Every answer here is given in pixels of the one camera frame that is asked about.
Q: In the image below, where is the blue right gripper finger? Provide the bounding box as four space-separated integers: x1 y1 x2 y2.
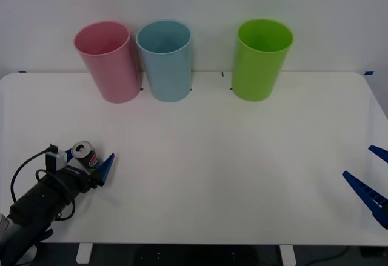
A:
368 145 388 164
342 171 388 229

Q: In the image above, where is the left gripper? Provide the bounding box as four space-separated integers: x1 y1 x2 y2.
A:
36 148 115 200

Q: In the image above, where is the black drink can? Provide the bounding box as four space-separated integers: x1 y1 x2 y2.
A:
71 140 101 171

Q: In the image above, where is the white table leg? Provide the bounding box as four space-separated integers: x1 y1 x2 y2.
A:
279 244 296 266
76 243 93 264

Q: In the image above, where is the pink plastic waste bin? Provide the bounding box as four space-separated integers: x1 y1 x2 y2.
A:
73 21 142 104

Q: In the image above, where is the pale blue plastic waste bin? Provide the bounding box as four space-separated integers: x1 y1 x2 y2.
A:
135 20 193 102

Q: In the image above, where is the green plastic waste bin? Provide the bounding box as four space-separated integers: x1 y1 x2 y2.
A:
231 18 294 102

